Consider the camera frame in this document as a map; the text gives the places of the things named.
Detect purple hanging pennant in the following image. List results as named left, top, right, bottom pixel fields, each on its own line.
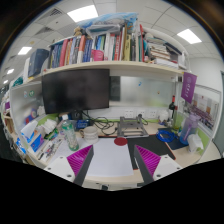
left=181, top=72, right=197, bottom=103

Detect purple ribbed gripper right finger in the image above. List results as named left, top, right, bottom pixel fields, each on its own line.
left=134, top=145, right=161, bottom=185

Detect stack of books right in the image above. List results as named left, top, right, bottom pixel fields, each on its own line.
left=144, top=36, right=186, bottom=70

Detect white wall power sockets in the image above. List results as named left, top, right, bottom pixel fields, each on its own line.
left=124, top=109, right=157, bottom=119

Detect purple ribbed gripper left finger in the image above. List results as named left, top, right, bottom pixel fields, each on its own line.
left=67, top=145, right=94, bottom=186

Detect blue tissue box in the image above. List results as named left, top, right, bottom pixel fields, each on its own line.
left=21, top=120, right=44, bottom=152

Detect black computer monitor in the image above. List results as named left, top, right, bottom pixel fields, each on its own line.
left=42, top=69, right=110, bottom=114

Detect grey metal laptop stand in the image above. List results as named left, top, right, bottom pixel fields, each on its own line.
left=117, top=116, right=149, bottom=138

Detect white tissue pack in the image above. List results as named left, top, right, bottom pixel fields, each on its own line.
left=187, top=134, right=204, bottom=153

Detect purple translucent water jug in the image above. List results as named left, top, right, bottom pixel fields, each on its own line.
left=180, top=114, right=200, bottom=145

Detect white ceramic mug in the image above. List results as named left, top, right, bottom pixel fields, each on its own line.
left=79, top=126, right=98, bottom=144

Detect white wooden shelf board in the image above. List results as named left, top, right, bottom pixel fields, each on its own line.
left=28, top=61, right=184, bottom=82

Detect clear plastic water bottle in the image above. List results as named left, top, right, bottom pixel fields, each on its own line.
left=62, top=120, right=79, bottom=151

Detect black desk mat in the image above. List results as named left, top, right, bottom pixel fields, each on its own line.
left=127, top=135, right=175, bottom=170

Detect dark blue binder box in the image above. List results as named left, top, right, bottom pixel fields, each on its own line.
left=28, top=49, right=49, bottom=77

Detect row of books on shelf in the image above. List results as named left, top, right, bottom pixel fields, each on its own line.
left=48, top=21, right=148, bottom=69

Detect white paper sheet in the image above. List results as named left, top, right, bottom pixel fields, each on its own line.
left=58, top=138, right=133, bottom=177

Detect red round coaster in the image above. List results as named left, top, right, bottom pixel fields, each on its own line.
left=114, top=137, right=128, bottom=146

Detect dark wine bottle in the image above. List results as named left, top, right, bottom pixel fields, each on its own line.
left=169, top=95, right=176, bottom=127

